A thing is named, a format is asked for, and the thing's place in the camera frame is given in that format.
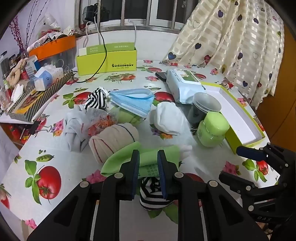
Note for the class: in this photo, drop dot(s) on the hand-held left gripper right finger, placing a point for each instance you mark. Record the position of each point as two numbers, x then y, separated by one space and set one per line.
161 176

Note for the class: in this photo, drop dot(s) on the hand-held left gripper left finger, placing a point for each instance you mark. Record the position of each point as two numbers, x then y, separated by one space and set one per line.
135 176

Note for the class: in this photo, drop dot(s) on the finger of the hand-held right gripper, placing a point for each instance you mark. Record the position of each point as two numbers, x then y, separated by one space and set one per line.
233 182
249 153

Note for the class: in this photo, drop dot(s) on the black white striped sock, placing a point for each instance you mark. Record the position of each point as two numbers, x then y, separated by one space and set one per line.
96 99
150 197

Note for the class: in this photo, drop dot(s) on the white tray with green rim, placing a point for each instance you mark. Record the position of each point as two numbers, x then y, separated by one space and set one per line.
238 120

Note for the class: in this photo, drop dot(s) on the white towel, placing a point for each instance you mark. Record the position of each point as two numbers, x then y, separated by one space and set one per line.
186 148

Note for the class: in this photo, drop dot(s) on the beige sock with red stitching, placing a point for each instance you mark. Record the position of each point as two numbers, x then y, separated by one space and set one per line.
111 141

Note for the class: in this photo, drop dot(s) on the green rabbit print sock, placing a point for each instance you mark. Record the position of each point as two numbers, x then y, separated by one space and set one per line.
126 117

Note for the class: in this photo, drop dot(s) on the beige braided soft toy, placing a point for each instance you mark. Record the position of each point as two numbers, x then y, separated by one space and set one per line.
16 71

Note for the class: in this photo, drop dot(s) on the light green jar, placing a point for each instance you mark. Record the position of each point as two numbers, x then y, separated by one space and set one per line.
211 132

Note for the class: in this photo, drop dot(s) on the rolled white sock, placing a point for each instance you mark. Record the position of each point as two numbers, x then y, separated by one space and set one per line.
168 118

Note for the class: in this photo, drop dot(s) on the plastic bag with orange print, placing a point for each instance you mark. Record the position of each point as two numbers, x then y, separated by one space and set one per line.
101 121

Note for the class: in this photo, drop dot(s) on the clear plastic lidded container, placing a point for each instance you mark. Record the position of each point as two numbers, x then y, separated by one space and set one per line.
204 103

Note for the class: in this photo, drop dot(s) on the blue face mask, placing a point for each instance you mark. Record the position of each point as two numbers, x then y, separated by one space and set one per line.
131 99

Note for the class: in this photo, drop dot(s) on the grey cloth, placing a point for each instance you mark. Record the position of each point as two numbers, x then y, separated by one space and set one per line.
72 129

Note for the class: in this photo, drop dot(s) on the wet wipes pack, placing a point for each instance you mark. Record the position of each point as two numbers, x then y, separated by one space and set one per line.
182 85

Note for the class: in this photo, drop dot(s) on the black phone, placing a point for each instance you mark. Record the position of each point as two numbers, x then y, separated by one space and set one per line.
161 76

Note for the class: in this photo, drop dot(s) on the heart print curtain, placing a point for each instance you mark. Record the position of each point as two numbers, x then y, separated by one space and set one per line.
231 46

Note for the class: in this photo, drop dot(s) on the black binder clip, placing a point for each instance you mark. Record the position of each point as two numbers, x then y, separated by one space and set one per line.
34 127

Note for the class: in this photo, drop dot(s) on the lime green cardboard box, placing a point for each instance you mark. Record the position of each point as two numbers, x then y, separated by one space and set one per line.
108 62

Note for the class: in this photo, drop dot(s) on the striped cardboard box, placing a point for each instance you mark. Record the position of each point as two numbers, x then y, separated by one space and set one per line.
46 97

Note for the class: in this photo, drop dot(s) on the blue white tissue pack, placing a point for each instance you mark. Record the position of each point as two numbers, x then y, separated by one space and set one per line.
45 78

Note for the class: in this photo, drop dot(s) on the white paper tissues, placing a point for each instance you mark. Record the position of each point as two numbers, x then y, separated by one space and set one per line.
17 92

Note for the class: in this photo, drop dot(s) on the small blue white carton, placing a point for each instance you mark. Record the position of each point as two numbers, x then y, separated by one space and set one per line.
32 66

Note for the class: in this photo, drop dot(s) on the orange rimmed plastic bin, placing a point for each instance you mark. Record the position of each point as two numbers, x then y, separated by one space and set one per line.
55 46

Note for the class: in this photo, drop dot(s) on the black power adapter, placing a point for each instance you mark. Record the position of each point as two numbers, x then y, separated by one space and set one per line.
94 12

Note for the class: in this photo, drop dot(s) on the clear plastic bag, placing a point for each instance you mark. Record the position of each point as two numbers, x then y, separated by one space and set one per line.
52 23

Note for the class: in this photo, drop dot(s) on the purple flower branches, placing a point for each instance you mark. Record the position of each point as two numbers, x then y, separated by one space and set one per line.
20 44

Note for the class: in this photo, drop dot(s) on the metal window frame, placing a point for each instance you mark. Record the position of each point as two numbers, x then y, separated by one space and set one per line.
149 11

